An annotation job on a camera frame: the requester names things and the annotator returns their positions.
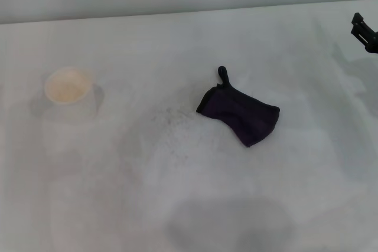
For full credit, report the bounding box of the white paper cup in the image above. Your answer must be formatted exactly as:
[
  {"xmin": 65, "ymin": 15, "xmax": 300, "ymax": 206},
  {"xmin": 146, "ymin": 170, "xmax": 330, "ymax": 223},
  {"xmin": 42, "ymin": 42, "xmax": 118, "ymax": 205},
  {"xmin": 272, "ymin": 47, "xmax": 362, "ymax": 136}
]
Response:
[{"xmin": 44, "ymin": 67, "xmax": 100, "ymax": 120}]

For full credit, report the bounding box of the purple rag with black loop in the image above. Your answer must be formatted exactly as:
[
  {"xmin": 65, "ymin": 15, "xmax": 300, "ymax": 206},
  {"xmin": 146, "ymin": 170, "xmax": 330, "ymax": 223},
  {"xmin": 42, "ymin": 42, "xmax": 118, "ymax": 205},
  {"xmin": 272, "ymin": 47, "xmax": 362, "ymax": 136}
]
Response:
[{"xmin": 195, "ymin": 66, "xmax": 281, "ymax": 148}]

